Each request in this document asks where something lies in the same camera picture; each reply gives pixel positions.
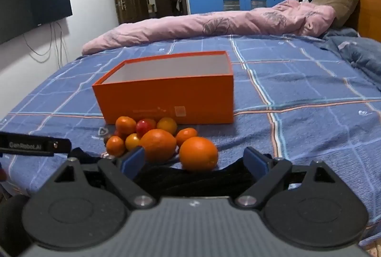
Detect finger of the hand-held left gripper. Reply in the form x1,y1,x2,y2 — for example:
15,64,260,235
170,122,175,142
0,131,72,157

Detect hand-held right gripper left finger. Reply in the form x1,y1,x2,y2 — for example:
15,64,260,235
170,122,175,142
45,146,157,210

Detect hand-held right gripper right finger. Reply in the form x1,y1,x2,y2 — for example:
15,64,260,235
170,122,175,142
234,146,343,210

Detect large orange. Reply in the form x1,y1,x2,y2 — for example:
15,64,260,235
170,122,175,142
179,136,219,172
139,129,177,164

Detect orange cardboard box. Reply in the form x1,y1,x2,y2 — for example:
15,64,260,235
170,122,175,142
92,50,236,125

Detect yellow cherry tomato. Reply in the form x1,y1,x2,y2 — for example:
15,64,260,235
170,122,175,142
157,117,178,135
125,133,142,152

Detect small tangerine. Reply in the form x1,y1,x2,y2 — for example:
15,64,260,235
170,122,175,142
175,128,198,147
105,136,125,157
115,116,137,135

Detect red cherry tomato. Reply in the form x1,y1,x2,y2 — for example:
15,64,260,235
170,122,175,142
136,119,157,138

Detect blue plaid bed sheet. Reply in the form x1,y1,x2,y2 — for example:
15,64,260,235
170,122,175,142
0,34,381,257

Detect pink quilt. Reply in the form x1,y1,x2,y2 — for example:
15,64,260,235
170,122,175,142
82,0,337,56

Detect blue-grey blanket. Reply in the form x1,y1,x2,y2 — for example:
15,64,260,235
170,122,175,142
316,28,381,85

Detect brown pillow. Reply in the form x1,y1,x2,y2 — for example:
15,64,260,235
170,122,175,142
311,0,360,28

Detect wooden headboard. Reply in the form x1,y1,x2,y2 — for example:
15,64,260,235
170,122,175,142
316,0,381,43

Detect hanging television cables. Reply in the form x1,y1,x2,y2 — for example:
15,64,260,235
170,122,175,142
22,20,70,63

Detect black wall television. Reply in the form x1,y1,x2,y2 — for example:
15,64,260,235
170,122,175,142
0,0,73,45

